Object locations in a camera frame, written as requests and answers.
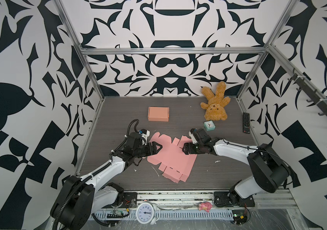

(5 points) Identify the pink cardboard box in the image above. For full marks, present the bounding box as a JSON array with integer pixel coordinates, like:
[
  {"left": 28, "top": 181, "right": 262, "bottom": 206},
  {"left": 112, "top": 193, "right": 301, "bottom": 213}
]
[{"left": 147, "top": 132, "right": 197, "bottom": 183}]

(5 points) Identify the orange cardboard box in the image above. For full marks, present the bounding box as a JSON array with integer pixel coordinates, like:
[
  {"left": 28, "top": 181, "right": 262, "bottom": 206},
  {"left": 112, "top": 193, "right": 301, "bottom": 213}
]
[{"left": 148, "top": 107, "right": 169, "bottom": 122}]

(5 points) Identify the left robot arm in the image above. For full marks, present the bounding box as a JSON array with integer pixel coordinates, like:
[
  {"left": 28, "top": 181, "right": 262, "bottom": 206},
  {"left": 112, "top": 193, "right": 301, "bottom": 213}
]
[{"left": 50, "top": 119, "right": 162, "bottom": 230}]

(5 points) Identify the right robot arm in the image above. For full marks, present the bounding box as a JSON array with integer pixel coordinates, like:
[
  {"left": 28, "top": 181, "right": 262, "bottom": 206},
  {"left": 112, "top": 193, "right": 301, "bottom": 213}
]
[{"left": 182, "top": 128, "right": 292, "bottom": 208}]

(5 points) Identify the small teal alarm clock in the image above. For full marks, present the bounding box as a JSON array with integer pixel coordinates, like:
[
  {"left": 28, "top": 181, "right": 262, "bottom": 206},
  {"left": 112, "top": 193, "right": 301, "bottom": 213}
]
[{"left": 204, "top": 120, "right": 216, "bottom": 131}]

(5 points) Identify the brown teddy bear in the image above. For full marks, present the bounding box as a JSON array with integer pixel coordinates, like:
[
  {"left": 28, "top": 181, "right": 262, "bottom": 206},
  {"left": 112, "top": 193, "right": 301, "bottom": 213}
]
[{"left": 200, "top": 81, "right": 231, "bottom": 121}]

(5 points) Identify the black remote control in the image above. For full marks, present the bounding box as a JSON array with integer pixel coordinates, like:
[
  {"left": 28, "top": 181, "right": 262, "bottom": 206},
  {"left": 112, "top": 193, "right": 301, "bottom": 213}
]
[{"left": 243, "top": 113, "right": 250, "bottom": 134}]

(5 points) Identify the small pink toy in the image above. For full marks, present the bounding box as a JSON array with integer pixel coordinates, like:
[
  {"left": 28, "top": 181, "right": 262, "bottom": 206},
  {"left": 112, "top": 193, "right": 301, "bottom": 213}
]
[{"left": 198, "top": 202, "right": 212, "bottom": 213}]

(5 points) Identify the white round alarm clock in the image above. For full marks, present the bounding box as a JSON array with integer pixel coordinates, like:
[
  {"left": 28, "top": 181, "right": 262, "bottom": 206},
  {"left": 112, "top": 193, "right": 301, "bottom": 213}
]
[{"left": 136, "top": 201, "right": 161, "bottom": 225}]

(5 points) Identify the left green circuit board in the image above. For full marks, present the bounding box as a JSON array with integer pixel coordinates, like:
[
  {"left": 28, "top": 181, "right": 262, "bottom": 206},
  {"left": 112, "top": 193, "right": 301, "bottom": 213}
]
[{"left": 107, "top": 210, "right": 125, "bottom": 218}]

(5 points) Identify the green circuit board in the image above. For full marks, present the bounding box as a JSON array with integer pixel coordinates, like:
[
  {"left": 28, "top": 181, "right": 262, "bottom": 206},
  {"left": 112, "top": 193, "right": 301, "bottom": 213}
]
[
  {"left": 231, "top": 211, "right": 249, "bottom": 226},
  {"left": 107, "top": 210, "right": 125, "bottom": 218}
]

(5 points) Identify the right green circuit board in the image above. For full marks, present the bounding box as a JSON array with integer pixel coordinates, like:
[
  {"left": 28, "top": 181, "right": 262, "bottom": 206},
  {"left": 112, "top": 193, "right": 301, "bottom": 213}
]
[{"left": 231, "top": 211, "right": 249, "bottom": 226}]

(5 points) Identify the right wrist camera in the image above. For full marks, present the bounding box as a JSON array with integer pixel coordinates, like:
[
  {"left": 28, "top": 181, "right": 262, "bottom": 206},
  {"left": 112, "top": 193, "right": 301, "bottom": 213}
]
[{"left": 188, "top": 128, "right": 198, "bottom": 144}]

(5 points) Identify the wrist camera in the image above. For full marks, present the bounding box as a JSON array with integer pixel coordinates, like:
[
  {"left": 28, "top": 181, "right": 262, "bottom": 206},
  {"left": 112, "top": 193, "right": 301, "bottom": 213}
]
[
  {"left": 188, "top": 128, "right": 198, "bottom": 144},
  {"left": 139, "top": 129, "right": 150, "bottom": 145}
]

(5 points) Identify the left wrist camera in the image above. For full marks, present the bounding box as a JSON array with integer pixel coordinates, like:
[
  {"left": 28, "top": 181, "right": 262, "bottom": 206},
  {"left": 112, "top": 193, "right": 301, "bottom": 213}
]
[{"left": 139, "top": 129, "right": 150, "bottom": 145}]

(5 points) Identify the white slotted cable duct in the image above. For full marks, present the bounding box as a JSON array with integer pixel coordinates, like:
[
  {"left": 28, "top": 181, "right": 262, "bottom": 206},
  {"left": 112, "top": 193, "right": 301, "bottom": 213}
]
[{"left": 95, "top": 209, "right": 233, "bottom": 221}]

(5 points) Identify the black wall hook rail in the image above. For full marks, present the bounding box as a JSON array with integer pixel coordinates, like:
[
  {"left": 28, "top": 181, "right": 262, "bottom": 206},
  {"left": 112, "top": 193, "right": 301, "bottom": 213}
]
[{"left": 288, "top": 68, "right": 327, "bottom": 117}]

